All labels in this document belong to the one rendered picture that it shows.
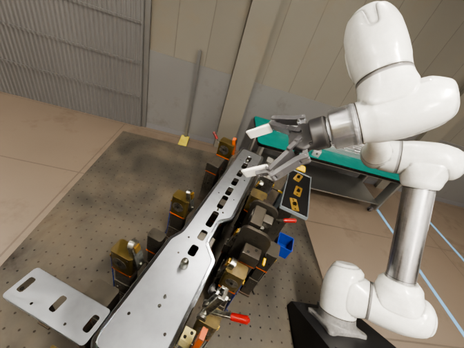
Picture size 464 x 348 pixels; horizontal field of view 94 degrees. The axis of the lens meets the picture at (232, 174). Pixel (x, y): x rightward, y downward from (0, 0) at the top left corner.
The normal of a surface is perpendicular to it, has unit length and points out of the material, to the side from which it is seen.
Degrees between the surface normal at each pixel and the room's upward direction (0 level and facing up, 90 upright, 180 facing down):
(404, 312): 63
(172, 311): 0
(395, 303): 68
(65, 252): 0
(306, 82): 90
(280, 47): 90
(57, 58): 90
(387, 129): 102
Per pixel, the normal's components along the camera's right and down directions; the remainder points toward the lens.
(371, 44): -0.66, -0.02
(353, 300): -0.44, -0.15
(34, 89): -0.02, 0.62
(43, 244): 0.27, -0.76
